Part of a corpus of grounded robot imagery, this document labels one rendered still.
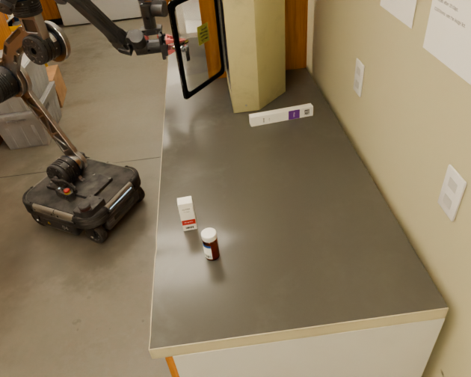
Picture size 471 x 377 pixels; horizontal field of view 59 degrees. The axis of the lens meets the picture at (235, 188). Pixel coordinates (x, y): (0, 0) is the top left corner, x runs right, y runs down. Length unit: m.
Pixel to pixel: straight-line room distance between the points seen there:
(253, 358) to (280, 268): 0.23
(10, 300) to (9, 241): 0.50
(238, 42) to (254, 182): 0.57
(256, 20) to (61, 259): 1.80
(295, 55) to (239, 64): 0.50
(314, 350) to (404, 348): 0.24
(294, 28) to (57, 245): 1.87
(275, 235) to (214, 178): 0.34
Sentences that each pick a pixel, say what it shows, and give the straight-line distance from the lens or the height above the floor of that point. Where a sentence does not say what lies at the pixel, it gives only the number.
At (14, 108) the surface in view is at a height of 0.37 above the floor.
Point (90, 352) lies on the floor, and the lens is 2.25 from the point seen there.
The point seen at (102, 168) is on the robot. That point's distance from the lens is 2.90.
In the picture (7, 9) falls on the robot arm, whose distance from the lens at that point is 1.94.
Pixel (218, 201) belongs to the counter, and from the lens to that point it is 1.32.
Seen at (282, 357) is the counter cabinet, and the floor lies 0.83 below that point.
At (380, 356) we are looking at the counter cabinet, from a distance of 1.21.
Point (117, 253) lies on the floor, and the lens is 2.61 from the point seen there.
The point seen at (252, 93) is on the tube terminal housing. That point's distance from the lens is 1.75.
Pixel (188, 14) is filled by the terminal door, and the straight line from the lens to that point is 1.78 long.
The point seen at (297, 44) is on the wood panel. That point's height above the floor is 1.06.
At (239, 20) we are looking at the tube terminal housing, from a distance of 1.64.
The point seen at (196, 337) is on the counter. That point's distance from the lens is 1.02.
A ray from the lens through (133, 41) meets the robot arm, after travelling 1.77.
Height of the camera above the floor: 1.80
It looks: 39 degrees down
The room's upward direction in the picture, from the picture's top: 6 degrees counter-clockwise
